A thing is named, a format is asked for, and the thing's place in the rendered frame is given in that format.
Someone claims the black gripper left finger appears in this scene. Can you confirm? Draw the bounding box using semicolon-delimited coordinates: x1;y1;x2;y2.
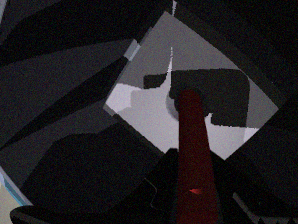
9;148;180;224

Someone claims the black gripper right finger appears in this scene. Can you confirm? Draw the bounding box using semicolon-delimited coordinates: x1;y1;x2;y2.
210;151;298;224

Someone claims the red peg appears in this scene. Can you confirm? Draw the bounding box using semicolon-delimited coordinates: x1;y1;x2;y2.
176;89;218;224

